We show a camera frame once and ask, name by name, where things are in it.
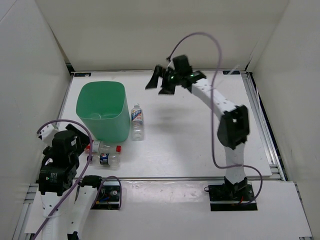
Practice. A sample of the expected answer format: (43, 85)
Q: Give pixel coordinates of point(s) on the clear bottle red label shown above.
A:
(98, 146)

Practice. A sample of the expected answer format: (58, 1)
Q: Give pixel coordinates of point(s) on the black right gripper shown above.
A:
(153, 83)

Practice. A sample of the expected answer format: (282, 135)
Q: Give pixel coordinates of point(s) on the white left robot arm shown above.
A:
(66, 200)

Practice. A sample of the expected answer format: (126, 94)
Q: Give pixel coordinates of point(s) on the green plastic bin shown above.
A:
(105, 97)

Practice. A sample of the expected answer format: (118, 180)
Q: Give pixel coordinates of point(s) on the clear bottle blue cap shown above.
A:
(101, 116)

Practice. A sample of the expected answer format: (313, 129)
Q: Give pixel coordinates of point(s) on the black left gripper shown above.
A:
(83, 139)

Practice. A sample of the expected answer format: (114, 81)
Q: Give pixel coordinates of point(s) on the clear Pepsi bottle black cap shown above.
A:
(110, 161)

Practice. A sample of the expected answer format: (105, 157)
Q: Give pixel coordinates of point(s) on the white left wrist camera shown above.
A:
(47, 134)

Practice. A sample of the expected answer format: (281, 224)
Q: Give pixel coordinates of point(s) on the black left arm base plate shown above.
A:
(110, 196)

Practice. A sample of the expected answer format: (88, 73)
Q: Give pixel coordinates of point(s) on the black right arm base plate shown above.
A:
(222, 201)

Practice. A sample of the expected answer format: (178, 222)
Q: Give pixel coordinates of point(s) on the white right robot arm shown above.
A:
(233, 127)

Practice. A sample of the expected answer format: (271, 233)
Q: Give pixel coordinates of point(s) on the aluminium table frame rail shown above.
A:
(265, 131)

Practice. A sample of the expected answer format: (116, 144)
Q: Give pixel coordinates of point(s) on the clear bottle blue white label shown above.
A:
(137, 123)

